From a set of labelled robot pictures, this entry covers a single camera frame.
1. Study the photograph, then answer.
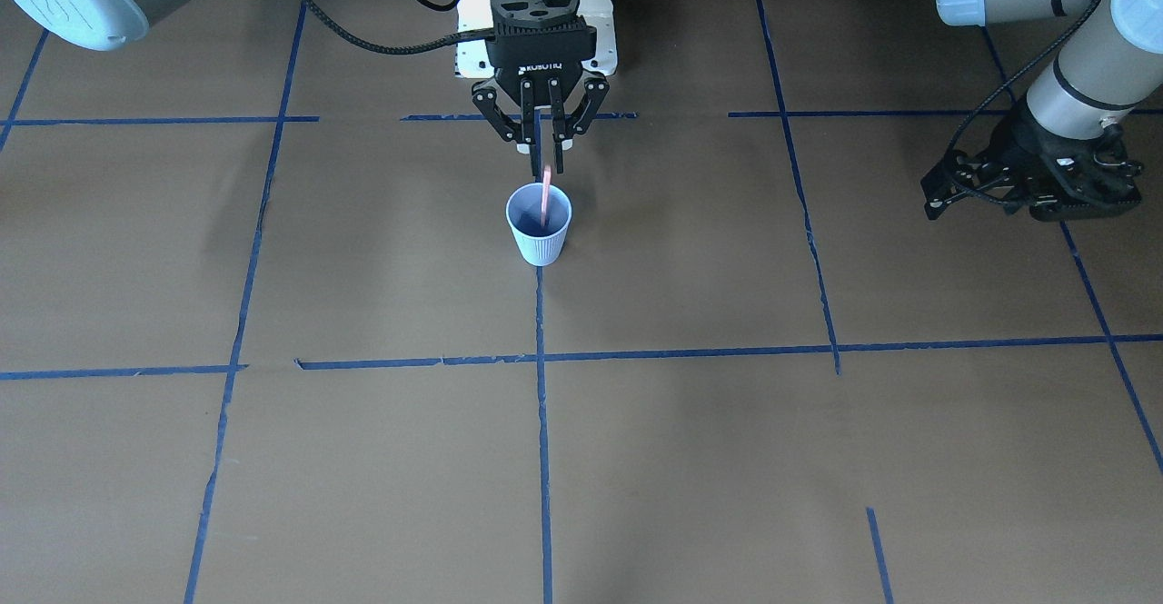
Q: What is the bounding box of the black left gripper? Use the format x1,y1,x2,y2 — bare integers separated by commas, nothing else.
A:
919,104,1146,222

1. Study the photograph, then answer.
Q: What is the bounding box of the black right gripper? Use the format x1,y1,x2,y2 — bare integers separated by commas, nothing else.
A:
471,0,608,178

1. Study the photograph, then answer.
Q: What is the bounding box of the light blue ribbed cup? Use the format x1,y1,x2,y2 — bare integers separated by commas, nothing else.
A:
505,183,573,267

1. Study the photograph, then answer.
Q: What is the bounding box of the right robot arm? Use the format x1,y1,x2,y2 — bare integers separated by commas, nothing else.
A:
13,0,619,177

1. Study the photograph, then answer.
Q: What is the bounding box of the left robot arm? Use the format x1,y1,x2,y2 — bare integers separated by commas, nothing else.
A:
919,0,1162,222

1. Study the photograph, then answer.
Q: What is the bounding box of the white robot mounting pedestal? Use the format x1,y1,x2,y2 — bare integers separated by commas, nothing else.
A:
456,0,619,74

